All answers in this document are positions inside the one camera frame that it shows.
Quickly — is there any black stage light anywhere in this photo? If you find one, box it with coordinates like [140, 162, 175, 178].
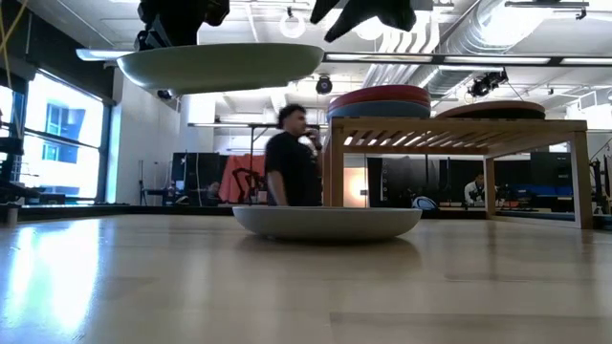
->
[467, 70, 510, 99]

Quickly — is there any green plate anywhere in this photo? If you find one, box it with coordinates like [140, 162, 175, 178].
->
[116, 42, 326, 97]

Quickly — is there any orange lit panel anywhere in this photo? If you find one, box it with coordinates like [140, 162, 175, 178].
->
[343, 166, 369, 208]

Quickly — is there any peach plate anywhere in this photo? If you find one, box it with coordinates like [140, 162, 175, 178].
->
[435, 99, 547, 119]

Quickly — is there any wooden slatted shelf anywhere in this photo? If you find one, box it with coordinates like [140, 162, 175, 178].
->
[322, 117, 594, 230]

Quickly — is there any red hanging cloth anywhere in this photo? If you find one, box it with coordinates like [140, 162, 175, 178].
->
[220, 153, 268, 204]

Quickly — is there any pink plate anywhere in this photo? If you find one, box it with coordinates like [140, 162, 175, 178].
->
[327, 84, 431, 104]

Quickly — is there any blue plate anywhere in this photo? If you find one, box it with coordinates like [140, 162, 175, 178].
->
[326, 100, 432, 120]

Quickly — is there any person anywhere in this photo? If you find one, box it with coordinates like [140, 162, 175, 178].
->
[205, 180, 222, 206]
[264, 103, 325, 207]
[463, 172, 487, 206]

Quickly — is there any black aluminium table frame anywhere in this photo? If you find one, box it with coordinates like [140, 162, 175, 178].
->
[18, 203, 578, 224]

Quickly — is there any black background machine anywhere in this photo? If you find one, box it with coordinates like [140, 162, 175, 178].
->
[0, 137, 66, 205]

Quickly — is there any black plate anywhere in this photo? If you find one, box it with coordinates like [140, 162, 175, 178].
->
[447, 108, 547, 120]

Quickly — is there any round white pendant lamp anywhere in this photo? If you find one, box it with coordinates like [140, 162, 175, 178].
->
[278, 7, 308, 40]

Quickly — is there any silver ventilation duct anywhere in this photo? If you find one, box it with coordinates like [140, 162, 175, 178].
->
[420, 0, 532, 99]

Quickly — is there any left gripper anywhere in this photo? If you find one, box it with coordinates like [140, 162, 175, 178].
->
[135, 0, 230, 53]

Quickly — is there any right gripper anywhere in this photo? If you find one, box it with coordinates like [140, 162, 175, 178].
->
[309, 0, 418, 43]

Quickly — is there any large window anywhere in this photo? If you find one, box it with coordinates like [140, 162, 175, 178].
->
[0, 71, 105, 203]

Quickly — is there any grey plate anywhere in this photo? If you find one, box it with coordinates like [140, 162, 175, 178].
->
[231, 204, 424, 241]

